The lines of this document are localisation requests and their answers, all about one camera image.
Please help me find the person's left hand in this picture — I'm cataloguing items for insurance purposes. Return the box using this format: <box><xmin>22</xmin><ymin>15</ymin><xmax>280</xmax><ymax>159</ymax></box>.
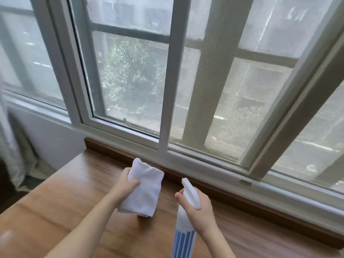
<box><xmin>110</xmin><ymin>168</ymin><xmax>141</xmax><ymax>204</ymax></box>

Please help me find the person's right hand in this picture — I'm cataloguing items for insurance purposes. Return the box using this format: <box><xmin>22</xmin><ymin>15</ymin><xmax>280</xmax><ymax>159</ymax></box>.
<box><xmin>174</xmin><ymin>188</ymin><xmax>215</xmax><ymax>237</ymax></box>

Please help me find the white cloth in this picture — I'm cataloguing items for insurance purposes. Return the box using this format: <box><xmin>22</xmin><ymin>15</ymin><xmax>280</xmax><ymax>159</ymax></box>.
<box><xmin>117</xmin><ymin>158</ymin><xmax>164</xmax><ymax>218</ymax></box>

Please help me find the white blue spray bottle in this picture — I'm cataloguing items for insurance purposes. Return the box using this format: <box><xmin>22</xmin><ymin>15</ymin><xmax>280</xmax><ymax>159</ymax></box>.
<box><xmin>172</xmin><ymin>178</ymin><xmax>202</xmax><ymax>258</ymax></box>

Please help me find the person's right forearm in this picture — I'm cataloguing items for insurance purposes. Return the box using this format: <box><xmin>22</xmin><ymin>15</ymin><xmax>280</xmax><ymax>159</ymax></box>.
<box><xmin>198</xmin><ymin>220</ymin><xmax>237</xmax><ymax>258</ymax></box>

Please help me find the person's left forearm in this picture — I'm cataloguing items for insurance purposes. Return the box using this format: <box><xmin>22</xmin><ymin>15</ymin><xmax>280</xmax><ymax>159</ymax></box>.
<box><xmin>45</xmin><ymin>191</ymin><xmax>120</xmax><ymax>258</ymax></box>

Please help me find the brown wooden sill trim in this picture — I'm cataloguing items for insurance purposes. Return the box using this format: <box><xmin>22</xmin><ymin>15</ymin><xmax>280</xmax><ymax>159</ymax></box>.
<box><xmin>84</xmin><ymin>137</ymin><xmax>341</xmax><ymax>250</ymax></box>

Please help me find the green tree outside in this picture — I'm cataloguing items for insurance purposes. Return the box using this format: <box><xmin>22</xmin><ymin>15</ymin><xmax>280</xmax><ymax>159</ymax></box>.
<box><xmin>102</xmin><ymin>37</ymin><xmax>165</xmax><ymax>116</ymax></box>

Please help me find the white sheer curtain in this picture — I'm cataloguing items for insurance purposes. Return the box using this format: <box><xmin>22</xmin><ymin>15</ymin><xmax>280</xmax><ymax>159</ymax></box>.
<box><xmin>0</xmin><ymin>78</ymin><xmax>41</xmax><ymax>192</ymax></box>

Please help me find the white sliding window frame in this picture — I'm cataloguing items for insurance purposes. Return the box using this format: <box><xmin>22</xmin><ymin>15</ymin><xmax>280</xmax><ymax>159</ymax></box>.
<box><xmin>0</xmin><ymin>0</ymin><xmax>344</xmax><ymax>235</ymax></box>

